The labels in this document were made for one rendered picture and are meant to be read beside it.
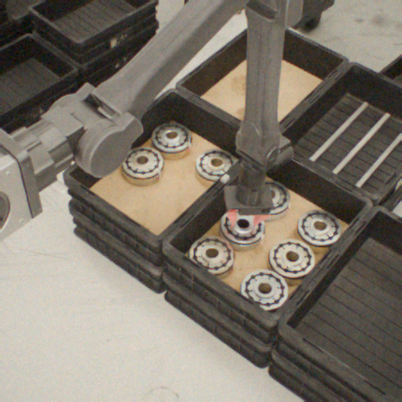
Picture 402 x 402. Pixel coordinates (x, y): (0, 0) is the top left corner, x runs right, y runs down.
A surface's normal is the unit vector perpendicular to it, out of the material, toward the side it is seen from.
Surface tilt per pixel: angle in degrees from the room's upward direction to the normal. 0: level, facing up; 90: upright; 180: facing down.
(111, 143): 90
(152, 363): 0
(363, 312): 0
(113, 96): 21
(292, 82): 0
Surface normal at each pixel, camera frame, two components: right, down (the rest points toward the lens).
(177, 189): 0.03, -0.63
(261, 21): -0.70, 0.59
